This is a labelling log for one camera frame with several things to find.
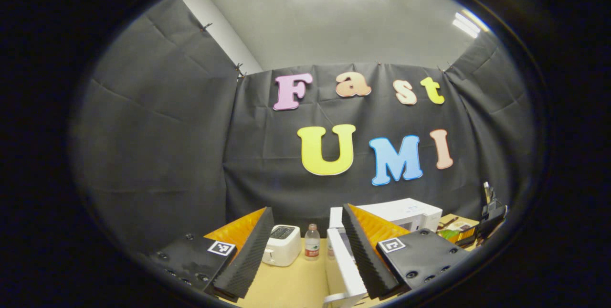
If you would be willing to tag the black backdrop cloth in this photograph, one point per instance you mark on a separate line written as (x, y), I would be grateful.
(167, 155)

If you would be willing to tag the clear water bottle red label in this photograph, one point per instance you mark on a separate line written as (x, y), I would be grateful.
(312, 246)

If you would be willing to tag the small ceiling light panel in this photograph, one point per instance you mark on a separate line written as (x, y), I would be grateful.
(470, 24)

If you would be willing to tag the white microwave oven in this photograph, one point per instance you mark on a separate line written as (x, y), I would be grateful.
(405, 212)

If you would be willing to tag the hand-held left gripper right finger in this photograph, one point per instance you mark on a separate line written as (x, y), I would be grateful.
(365, 255)

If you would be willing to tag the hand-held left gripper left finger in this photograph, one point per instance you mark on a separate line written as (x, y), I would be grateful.
(248, 260)

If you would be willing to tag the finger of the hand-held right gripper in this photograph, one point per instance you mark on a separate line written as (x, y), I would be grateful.
(470, 236)

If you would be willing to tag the white toaster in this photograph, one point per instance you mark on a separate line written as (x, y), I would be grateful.
(282, 247)

